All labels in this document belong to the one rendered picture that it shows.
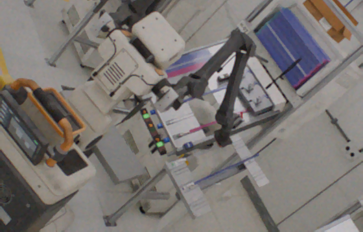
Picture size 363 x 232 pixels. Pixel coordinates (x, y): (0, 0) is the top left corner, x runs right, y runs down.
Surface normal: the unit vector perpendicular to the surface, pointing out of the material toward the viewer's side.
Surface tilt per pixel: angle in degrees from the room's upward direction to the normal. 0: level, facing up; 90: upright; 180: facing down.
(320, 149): 90
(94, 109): 82
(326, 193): 90
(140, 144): 90
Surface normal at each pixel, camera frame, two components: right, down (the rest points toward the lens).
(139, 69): -0.21, 0.08
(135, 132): -0.57, -0.18
